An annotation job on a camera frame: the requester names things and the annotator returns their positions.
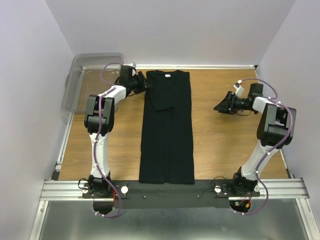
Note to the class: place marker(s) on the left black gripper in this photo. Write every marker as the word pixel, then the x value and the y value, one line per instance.
pixel 143 84

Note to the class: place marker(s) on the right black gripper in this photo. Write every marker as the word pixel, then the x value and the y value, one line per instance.
pixel 224 107

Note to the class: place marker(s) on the black t shirt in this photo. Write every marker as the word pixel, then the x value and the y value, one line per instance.
pixel 167 146

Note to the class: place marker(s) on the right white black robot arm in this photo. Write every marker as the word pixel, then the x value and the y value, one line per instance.
pixel 275 130

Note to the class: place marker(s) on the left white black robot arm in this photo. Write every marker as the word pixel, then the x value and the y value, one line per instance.
pixel 99 121

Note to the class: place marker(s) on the clear plastic bin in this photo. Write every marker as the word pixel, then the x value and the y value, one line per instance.
pixel 84 78

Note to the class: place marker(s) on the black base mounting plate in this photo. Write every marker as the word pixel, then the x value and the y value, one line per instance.
pixel 130 194

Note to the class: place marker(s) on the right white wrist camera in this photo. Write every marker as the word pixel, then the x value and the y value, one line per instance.
pixel 239 90

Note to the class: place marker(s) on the aluminium frame rail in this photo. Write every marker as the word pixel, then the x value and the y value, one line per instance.
pixel 292 188

